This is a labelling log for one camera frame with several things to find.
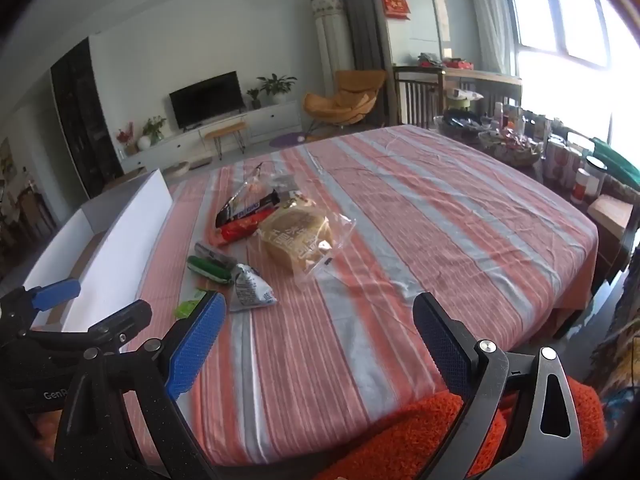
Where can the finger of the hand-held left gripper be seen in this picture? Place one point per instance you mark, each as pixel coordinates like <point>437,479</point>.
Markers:
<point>55,294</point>
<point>125,320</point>

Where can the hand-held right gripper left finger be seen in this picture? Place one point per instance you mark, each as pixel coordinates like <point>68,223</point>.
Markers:
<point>195,347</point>

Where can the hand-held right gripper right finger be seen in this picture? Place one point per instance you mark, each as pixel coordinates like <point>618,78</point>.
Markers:
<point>445,350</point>

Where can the light green snack packet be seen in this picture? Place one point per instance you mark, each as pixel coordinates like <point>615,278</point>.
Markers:
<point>189,306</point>

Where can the dark green snack packet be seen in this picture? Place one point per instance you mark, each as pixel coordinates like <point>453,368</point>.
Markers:
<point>210,270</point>

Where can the white cardboard box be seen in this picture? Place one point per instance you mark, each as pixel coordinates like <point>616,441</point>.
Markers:
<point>125,240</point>

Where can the grey triangular snack packet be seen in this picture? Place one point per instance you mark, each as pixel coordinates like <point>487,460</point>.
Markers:
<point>252,290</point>

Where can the silver strip snack packet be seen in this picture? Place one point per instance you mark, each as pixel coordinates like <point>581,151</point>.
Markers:
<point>215,254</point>

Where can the red snack packet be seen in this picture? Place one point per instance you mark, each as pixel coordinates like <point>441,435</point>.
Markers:
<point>240,228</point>

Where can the black snack bar packet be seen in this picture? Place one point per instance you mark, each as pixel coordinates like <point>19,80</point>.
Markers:
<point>245,207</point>

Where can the clear bread packet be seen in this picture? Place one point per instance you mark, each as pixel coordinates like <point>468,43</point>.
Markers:
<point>297,235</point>

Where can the long clear snack packet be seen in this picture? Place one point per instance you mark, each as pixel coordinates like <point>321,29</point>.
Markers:
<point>248,186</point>

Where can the person's orange knit sweater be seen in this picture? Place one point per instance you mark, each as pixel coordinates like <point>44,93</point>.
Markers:
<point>415,435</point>

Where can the striped pink grey tablecloth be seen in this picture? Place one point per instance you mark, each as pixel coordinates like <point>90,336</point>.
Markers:
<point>400,240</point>

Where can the white oval pet bed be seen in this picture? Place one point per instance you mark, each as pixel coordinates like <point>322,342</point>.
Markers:
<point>176,168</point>

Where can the red flowers in vase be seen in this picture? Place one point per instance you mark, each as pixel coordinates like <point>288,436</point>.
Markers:
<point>126,137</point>

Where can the dark flat floor scale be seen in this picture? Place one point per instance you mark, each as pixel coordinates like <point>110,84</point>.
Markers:
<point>201,162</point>

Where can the round white vase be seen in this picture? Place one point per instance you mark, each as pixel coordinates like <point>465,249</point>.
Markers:
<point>144,142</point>

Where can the black display cabinet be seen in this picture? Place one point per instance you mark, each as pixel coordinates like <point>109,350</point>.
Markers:
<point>80,120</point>

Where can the patterned knit cloth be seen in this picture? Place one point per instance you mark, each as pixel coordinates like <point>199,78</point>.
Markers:
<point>620,375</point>

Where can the green plant in glass vase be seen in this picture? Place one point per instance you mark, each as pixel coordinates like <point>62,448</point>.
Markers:
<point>154,127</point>

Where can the small brown carton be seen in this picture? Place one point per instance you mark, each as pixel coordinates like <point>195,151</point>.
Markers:
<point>610,217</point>

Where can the wicker basket with small goods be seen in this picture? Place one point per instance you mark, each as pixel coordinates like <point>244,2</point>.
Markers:
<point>510,147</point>

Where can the wooden bench with metal legs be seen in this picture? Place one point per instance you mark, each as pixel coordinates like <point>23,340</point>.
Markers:
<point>225,130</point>

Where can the dark tray with small goods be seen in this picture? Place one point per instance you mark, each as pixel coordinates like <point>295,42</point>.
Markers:
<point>460,127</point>

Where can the purple round mat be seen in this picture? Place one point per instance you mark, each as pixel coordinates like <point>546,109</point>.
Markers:
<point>286,140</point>

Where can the black television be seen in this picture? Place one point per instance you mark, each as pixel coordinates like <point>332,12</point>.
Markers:
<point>206,100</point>

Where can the row of small bottles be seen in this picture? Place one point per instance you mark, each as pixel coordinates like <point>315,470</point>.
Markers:
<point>520,122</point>

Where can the white television cabinet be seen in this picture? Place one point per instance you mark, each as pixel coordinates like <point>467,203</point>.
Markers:
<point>270,117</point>

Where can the light green plastic stool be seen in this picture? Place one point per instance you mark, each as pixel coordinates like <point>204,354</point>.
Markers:
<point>462,100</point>

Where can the wooden slatted crib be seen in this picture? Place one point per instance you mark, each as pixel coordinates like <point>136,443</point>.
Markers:
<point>420,97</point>

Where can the small potted green plant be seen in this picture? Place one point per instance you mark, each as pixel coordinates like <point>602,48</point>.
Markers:
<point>254,97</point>

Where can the green cloth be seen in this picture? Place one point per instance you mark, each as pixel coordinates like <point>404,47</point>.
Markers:
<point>620,160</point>

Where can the orange lounge chair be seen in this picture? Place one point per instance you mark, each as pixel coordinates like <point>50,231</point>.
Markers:
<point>345,97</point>

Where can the large potted green plant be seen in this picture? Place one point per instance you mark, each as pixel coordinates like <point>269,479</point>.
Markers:
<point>277,87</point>

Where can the red and green clutter pile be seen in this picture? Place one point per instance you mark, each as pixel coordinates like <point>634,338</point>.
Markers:
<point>445,61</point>

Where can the grey curtain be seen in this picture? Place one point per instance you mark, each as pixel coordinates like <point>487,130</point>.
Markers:
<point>362,35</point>

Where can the covered standing air conditioner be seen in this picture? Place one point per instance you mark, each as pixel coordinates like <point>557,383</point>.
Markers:
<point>332,40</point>

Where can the white sheer curtain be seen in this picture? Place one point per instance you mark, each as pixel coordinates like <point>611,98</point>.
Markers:
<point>487,15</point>

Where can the dark framed window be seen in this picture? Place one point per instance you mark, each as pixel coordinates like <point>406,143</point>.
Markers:
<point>545,15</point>

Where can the framed wall painting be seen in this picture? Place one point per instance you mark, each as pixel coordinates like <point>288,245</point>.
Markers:
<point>7,160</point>

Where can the red wall hanging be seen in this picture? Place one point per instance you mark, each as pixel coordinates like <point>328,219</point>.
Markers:
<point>395,2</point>

